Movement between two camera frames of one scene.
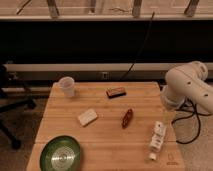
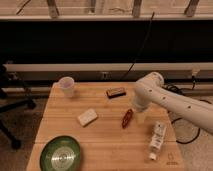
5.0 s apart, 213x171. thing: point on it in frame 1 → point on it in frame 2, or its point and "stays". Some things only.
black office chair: (10, 106) stays
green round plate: (61, 153) stays
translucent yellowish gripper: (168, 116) → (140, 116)
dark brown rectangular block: (114, 92) stays
